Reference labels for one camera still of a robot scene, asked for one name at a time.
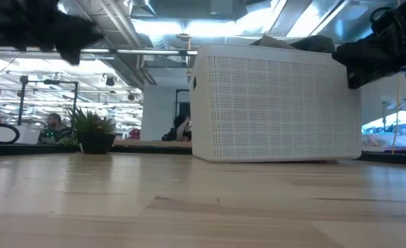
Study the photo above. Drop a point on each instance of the black ceiling spotlight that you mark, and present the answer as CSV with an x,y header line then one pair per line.
x,y
131,96
110,81

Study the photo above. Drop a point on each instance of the black plant pot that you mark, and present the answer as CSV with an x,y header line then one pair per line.
x,y
96,143

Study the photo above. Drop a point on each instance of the white perforated laundry basket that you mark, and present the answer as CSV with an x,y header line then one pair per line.
x,y
275,106

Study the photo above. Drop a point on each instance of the red object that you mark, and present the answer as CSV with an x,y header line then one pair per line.
x,y
135,133

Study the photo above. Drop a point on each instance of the grey ceiling rail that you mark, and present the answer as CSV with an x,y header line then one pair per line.
x,y
147,52

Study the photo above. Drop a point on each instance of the black door frame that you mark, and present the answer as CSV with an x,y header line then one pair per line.
x,y
177,101

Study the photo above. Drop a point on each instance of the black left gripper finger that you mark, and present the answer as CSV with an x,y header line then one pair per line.
x,y
78,31
73,51

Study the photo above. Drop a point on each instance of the white box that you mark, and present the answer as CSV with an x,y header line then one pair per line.
x,y
28,135

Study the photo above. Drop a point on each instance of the green leafy plant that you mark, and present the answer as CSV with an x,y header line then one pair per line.
x,y
90,122

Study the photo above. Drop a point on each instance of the person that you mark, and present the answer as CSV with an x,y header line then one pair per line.
x,y
54,131
182,132

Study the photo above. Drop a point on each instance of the black metal frame stand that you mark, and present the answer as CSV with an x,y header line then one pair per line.
x,y
47,82

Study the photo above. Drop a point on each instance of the beige garment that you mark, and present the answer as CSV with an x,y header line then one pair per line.
x,y
271,42

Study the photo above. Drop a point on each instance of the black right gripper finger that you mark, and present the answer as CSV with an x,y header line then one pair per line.
x,y
356,82

